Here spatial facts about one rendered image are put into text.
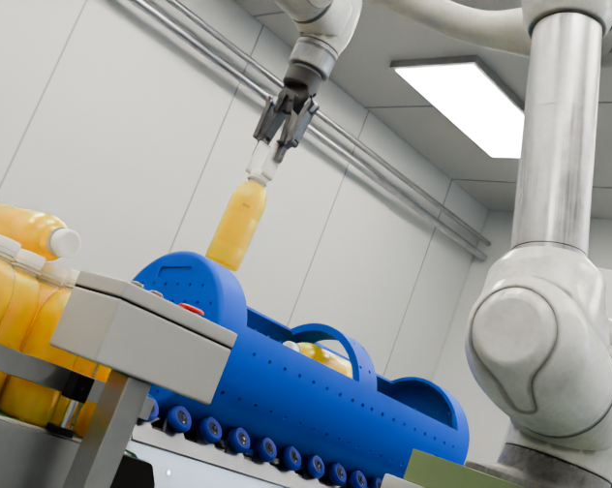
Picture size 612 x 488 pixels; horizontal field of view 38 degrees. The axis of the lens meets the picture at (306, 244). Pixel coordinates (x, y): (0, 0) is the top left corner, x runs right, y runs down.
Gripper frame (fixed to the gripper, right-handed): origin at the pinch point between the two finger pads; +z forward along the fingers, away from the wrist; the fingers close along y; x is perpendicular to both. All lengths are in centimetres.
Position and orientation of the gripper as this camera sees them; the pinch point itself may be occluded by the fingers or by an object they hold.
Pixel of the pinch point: (265, 161)
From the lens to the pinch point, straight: 176.2
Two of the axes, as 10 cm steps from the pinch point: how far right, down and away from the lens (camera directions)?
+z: -4.0, 9.0, -1.9
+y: -7.1, -1.7, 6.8
